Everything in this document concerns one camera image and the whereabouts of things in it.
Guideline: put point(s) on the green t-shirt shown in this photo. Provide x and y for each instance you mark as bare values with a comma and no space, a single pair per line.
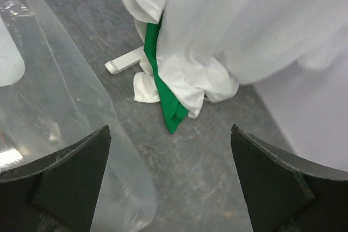
149,19

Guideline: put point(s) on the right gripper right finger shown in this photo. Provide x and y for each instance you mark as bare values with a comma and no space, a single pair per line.
284,192

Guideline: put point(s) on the clothes rack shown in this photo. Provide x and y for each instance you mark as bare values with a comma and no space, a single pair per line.
125,61

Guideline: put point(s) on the front white t-shirt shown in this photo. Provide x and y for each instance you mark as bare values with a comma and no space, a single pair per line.
208,48

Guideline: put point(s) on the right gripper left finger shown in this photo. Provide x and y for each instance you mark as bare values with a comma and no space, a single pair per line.
56,192

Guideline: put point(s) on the clear zip top bag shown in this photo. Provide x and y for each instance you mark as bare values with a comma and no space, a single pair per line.
51,99

